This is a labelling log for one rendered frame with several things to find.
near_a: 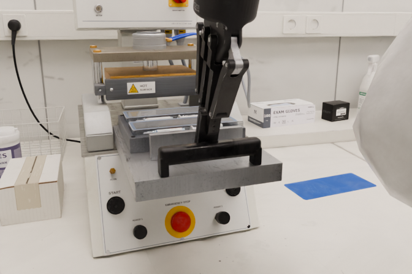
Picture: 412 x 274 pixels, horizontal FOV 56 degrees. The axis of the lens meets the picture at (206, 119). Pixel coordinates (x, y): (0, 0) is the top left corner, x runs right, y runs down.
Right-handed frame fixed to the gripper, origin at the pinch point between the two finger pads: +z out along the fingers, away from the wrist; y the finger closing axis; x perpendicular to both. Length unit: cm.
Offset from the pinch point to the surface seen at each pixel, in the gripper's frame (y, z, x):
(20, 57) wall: -95, 33, -34
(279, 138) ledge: -49, 44, 48
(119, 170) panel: -15.8, 20.1, -10.5
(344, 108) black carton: -60, 42, 81
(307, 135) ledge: -49, 44, 58
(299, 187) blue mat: -19, 37, 36
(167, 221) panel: -7.9, 27.7, -2.4
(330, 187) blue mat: -17, 36, 44
